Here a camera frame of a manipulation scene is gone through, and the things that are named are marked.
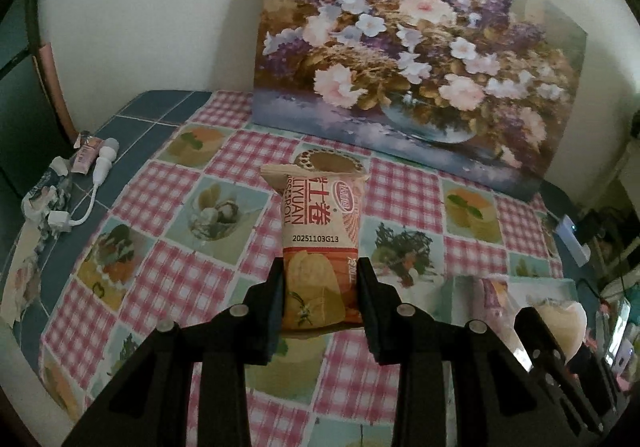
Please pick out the pink fruit-print snack packet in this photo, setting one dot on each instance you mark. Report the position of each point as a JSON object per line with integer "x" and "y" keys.
{"x": 495, "y": 299}

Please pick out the dark teal panel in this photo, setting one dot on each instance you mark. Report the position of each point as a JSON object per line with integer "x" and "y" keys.
{"x": 30, "y": 92}

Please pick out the crumpled floral wrapper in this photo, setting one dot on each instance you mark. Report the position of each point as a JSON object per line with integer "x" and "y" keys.
{"x": 47, "y": 192}

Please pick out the pink tube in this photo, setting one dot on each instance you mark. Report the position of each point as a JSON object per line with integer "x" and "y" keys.
{"x": 87, "y": 154}

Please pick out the beige roll cake packet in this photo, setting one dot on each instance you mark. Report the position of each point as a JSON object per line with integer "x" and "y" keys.
{"x": 320, "y": 227}

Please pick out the teal shallow cardboard box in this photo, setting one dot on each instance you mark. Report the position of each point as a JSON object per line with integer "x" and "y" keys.
{"x": 460, "y": 297}

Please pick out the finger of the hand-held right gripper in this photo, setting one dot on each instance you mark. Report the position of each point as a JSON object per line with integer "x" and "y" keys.
{"x": 535, "y": 342}

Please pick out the floral canvas painting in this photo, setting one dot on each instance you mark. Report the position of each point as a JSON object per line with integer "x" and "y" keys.
{"x": 415, "y": 52}

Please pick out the checkered printed tablecloth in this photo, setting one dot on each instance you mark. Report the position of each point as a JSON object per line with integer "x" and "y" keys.
{"x": 165, "y": 207}

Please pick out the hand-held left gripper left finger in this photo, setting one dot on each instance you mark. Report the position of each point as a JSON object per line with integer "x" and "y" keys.
{"x": 272, "y": 322}

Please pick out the white power strip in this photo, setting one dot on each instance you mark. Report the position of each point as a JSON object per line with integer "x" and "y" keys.
{"x": 570, "y": 242}

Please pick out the clear white bun packet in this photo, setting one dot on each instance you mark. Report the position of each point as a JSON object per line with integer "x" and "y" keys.
{"x": 565, "y": 327}

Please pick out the smartphone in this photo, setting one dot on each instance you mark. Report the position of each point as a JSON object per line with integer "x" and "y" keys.
{"x": 617, "y": 332}

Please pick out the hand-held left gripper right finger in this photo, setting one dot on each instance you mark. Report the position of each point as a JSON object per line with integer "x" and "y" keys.
{"x": 372, "y": 327}

